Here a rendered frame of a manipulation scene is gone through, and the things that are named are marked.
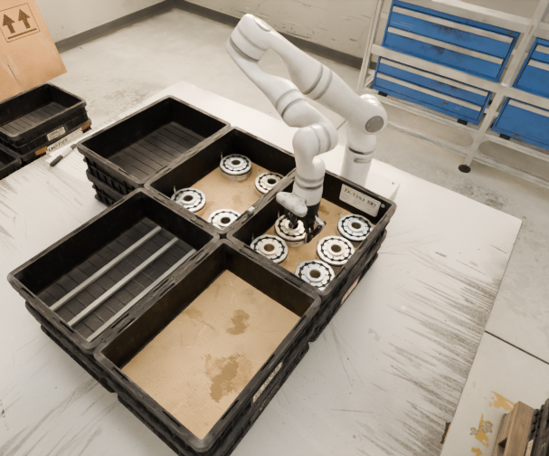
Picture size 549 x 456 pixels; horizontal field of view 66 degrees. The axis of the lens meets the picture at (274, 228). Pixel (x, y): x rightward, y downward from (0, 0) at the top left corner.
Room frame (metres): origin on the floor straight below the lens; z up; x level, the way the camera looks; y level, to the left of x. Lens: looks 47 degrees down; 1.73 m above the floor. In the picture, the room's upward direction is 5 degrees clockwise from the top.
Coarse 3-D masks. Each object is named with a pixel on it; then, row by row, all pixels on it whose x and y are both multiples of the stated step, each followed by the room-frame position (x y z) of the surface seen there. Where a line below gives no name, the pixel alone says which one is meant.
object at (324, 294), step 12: (288, 180) 0.95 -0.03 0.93; (348, 180) 0.97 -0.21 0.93; (276, 192) 0.89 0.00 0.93; (372, 192) 0.93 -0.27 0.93; (264, 204) 0.84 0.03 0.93; (396, 204) 0.88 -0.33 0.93; (252, 216) 0.79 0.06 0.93; (384, 216) 0.84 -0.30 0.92; (240, 228) 0.75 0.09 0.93; (372, 240) 0.75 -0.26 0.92; (252, 252) 0.67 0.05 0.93; (360, 252) 0.69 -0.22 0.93; (276, 264) 0.64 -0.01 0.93; (348, 264) 0.65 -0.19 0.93; (288, 276) 0.61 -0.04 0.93; (336, 276) 0.62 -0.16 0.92; (312, 288) 0.58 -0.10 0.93; (324, 300) 0.56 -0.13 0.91
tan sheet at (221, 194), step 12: (216, 168) 1.10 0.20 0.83; (252, 168) 1.11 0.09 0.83; (264, 168) 1.12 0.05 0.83; (204, 180) 1.03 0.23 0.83; (216, 180) 1.04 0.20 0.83; (228, 180) 1.04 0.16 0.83; (252, 180) 1.05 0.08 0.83; (204, 192) 0.98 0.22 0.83; (216, 192) 0.98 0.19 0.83; (228, 192) 0.99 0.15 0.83; (240, 192) 0.99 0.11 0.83; (252, 192) 1.00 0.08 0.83; (216, 204) 0.93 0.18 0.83; (228, 204) 0.93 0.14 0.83; (240, 204) 0.94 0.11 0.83; (204, 216) 0.87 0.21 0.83
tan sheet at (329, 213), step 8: (320, 208) 0.95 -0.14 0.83; (328, 208) 0.95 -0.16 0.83; (336, 208) 0.95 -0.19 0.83; (320, 216) 0.91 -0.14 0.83; (328, 216) 0.91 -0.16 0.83; (336, 216) 0.92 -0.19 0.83; (328, 224) 0.88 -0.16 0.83; (336, 224) 0.88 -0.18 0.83; (272, 232) 0.83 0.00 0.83; (320, 232) 0.85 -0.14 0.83; (328, 232) 0.85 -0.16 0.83; (312, 240) 0.81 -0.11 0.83; (320, 240) 0.82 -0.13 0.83; (288, 248) 0.78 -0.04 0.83; (296, 248) 0.78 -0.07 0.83; (304, 248) 0.78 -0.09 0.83; (312, 248) 0.78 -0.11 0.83; (288, 256) 0.75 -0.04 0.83; (296, 256) 0.75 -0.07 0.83; (304, 256) 0.75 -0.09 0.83; (312, 256) 0.75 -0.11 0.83; (288, 264) 0.72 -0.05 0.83; (296, 264) 0.72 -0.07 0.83; (336, 272) 0.70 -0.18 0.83
